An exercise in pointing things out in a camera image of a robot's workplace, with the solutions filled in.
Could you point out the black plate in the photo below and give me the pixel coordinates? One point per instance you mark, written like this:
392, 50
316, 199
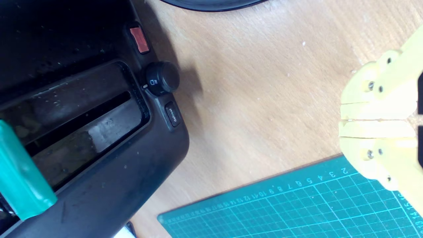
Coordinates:
211, 5

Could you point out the black two-slot toaster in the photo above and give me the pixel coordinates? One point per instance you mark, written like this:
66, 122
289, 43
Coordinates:
115, 185

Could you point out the green cutting mat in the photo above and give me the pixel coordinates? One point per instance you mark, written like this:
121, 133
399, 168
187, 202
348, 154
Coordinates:
281, 211

